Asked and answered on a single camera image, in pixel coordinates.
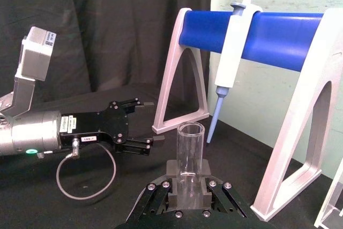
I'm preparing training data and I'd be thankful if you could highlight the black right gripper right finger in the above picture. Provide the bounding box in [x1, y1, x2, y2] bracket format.
[199, 159, 252, 218]

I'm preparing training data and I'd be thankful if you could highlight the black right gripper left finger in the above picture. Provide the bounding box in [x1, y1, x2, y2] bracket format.
[125, 159, 186, 224]

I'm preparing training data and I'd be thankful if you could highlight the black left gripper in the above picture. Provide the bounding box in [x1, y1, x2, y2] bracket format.
[59, 97, 166, 157]

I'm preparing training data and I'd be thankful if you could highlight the clear glass tube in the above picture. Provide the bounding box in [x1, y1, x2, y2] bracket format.
[176, 122, 206, 210]

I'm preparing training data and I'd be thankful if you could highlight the clear plastic case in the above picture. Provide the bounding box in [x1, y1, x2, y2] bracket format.
[313, 169, 343, 229]

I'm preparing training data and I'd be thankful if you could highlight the black hanging backdrop cloth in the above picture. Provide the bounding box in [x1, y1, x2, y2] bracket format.
[0, 0, 213, 104]

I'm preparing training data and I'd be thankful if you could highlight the white pipette with blue tip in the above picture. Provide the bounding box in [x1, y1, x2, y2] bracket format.
[206, 0, 264, 144]

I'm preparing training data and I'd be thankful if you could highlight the white stand with blue bar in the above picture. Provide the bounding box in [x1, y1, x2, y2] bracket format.
[152, 7, 343, 222]

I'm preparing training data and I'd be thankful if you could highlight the thin grey gripper cable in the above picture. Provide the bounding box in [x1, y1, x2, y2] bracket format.
[56, 137, 117, 201]

